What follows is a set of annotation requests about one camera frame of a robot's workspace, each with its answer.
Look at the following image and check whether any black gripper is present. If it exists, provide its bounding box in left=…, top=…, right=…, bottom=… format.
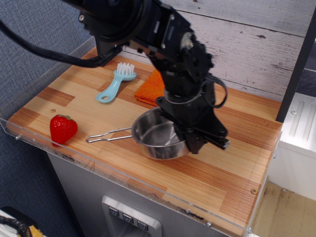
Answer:
left=156, top=79, right=230, bottom=154

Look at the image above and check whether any stainless steel pan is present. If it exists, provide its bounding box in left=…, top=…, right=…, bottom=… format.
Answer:
left=86, top=107, right=190, bottom=160

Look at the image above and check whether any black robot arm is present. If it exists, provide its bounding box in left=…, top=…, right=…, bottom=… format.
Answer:
left=69, top=0, right=229, bottom=154

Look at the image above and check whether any orange cloth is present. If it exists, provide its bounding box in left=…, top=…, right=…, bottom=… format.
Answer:
left=134, top=70, right=165, bottom=106

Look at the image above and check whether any light blue dish brush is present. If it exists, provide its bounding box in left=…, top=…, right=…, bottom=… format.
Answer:
left=96, top=62, right=137, bottom=103

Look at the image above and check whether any white appliance on right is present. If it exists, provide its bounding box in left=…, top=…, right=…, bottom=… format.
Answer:
left=267, top=93, right=316, bottom=200

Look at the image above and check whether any grey cabinet with dispenser panel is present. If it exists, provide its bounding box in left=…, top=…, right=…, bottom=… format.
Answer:
left=46, top=150, right=250, bottom=237

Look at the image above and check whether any red toy strawberry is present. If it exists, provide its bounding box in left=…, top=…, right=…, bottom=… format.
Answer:
left=50, top=115, right=78, bottom=146

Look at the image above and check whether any yellow object bottom left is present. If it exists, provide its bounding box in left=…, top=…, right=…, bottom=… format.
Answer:
left=29, top=226, right=46, bottom=237

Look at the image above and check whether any clear acrylic table guard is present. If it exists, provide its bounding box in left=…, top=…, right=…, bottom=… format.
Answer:
left=5, top=48, right=281, bottom=237

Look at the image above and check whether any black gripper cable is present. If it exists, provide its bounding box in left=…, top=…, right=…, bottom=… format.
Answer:
left=204, top=74, right=228, bottom=109

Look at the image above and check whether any black vertical post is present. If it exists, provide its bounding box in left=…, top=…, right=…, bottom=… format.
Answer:
left=276, top=9, right=316, bottom=122

